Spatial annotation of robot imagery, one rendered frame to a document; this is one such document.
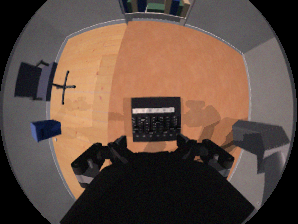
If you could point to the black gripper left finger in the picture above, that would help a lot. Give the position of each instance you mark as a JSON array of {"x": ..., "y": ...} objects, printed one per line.
[{"x": 87, "y": 165}]

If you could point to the black lighting desk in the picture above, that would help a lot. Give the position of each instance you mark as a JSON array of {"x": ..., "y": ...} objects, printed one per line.
[{"x": 157, "y": 119}]

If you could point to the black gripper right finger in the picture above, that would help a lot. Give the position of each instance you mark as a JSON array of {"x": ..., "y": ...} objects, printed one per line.
[{"x": 218, "y": 158}]

